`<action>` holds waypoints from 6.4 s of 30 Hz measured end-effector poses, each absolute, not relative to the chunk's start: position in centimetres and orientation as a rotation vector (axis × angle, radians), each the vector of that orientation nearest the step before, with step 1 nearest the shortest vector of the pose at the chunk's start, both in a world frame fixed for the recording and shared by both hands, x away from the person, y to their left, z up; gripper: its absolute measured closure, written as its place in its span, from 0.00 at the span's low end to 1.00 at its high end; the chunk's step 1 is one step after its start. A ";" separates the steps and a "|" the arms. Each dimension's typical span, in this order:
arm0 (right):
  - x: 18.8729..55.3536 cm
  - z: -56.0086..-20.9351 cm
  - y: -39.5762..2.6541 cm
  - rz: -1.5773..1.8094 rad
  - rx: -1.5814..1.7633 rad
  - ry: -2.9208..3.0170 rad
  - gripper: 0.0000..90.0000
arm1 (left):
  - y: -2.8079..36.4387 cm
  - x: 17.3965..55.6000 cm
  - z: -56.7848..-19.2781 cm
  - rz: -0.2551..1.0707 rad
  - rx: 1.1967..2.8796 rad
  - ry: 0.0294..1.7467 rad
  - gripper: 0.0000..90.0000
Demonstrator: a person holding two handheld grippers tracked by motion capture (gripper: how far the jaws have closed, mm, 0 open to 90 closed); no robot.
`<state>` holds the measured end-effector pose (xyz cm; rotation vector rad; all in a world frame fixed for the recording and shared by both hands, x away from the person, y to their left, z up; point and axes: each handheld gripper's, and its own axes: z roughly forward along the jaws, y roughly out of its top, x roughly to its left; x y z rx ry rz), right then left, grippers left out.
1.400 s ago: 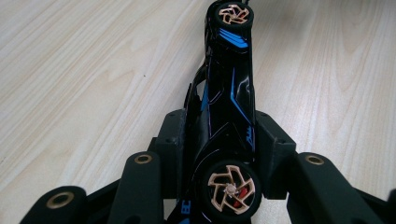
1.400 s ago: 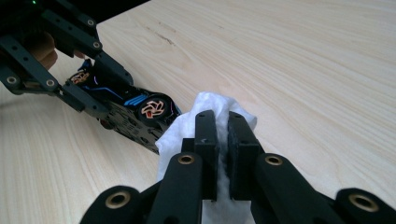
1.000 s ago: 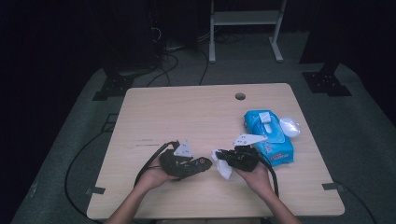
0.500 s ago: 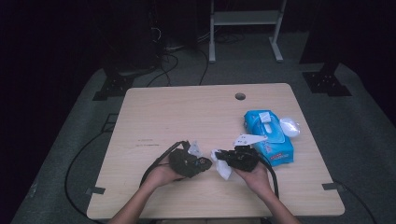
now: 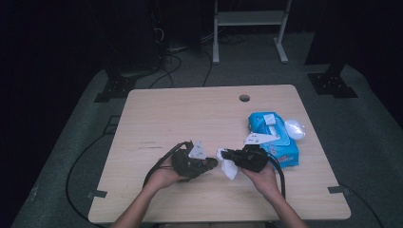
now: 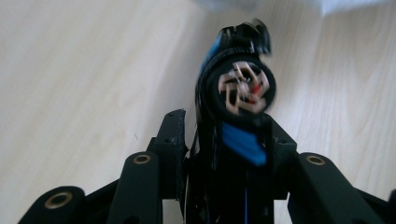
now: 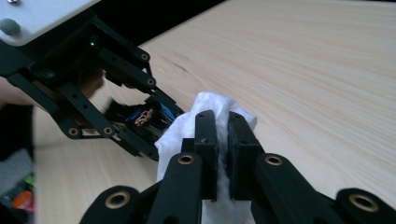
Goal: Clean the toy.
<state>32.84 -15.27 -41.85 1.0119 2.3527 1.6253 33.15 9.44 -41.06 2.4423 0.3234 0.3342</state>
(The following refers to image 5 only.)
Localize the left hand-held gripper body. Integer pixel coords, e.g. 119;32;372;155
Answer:
170;140;210;179

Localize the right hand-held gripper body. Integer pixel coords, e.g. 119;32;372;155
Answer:
236;132;281;174

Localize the blue wet wipes pack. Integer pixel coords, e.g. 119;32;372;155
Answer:
247;111;300;169

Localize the person's left hand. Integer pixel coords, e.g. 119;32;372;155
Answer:
144;156;192;193

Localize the person's right hand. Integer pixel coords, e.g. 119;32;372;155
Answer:
240;161;281;200

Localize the white plastic lid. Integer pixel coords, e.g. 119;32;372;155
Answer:
283;119;307;141

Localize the grey tape piece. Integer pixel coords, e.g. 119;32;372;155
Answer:
327;185;352;195
86;189;108;200

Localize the white metal stand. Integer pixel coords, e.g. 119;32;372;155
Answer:
212;0;293;65

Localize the dark cabinet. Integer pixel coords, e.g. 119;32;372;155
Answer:
104;0;166;74

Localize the left hand-held gripper cable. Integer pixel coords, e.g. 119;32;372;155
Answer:
142;141;194;188

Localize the hand-held gripper cable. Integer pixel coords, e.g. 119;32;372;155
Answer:
265;153;287;200
142;141;194;188

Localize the right hand-held gripper cable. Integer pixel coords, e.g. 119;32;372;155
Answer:
265;153;287;200

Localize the black floor cable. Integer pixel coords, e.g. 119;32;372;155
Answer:
201;48;214;88
65;131;112;227
148;53;183;89
339;182;385;228

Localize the black stand base plate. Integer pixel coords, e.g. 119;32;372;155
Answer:
93;73;138;104
307;63;359;100

